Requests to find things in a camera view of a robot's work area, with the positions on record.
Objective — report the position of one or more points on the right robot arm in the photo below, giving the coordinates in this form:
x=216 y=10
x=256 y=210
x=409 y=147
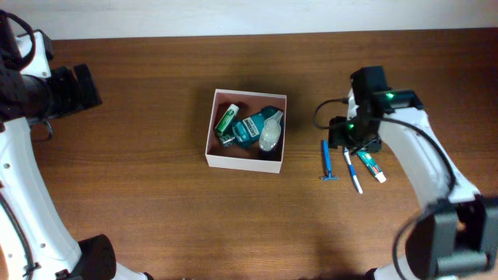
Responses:
x=455 y=234

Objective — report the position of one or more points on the blue disposable razor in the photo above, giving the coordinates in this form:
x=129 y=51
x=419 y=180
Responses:
x=328 y=174

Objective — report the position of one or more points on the white cardboard box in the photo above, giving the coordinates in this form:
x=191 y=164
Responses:
x=235 y=157

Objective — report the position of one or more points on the teal mouthwash bottle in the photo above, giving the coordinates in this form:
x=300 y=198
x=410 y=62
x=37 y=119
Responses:
x=247 y=131

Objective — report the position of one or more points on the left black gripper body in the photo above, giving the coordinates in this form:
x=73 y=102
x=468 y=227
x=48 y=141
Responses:
x=74 y=93

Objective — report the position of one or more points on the blue white toothbrush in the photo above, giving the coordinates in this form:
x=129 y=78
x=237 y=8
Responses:
x=352 y=171

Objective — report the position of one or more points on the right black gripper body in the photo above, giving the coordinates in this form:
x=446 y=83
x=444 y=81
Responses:
x=337 y=132

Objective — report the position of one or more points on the green white toothpaste tube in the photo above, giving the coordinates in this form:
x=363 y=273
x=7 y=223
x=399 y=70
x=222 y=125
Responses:
x=372 y=166

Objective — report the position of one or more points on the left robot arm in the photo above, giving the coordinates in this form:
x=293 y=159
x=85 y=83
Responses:
x=34 y=240

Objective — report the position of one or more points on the clear purple pump bottle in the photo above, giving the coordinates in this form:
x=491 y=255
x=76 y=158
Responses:
x=270 y=136

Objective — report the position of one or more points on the green white small carton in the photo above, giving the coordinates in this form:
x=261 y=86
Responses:
x=226 y=119

